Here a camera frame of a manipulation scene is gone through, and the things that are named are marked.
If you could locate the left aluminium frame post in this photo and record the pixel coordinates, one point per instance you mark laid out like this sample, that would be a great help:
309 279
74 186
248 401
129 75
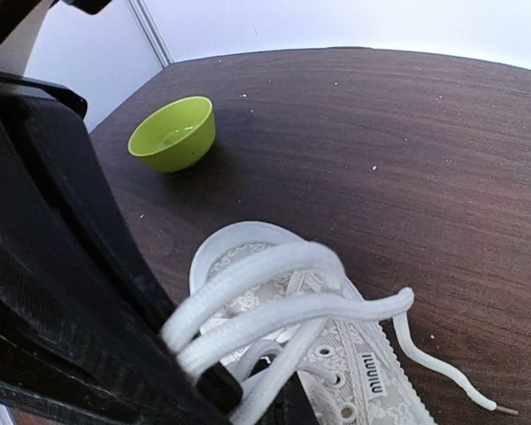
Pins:
151 32

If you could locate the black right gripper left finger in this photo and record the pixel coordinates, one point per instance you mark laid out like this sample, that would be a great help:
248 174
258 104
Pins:
80 310

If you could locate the green bowl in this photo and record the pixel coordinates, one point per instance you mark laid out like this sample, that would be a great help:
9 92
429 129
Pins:
176 136

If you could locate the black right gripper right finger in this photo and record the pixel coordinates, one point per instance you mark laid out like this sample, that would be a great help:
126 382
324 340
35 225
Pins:
290 404

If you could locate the white lace sneaker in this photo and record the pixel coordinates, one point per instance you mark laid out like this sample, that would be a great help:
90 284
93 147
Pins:
269 306

